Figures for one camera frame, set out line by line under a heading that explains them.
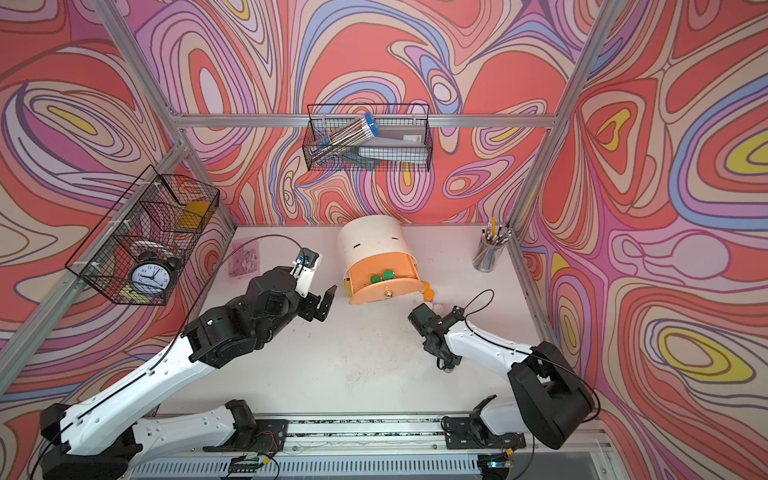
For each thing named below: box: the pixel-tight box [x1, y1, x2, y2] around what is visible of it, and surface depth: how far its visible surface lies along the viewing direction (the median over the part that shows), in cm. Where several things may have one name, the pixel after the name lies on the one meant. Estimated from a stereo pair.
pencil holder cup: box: [472, 217, 512, 273], surface depth 103 cm
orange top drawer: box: [349, 252, 425, 305], surface depth 82 cm
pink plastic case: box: [229, 240, 260, 278], surface depth 110 cm
